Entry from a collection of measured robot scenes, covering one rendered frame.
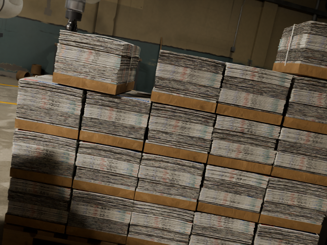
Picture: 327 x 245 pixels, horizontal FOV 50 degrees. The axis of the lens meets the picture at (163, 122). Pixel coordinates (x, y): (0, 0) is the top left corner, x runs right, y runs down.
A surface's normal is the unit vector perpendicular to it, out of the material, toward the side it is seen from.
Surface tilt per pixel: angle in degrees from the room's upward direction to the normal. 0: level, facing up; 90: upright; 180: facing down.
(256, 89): 90
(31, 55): 90
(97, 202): 90
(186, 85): 90
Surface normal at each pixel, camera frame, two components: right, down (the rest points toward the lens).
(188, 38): 0.28, 0.23
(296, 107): -0.03, 0.18
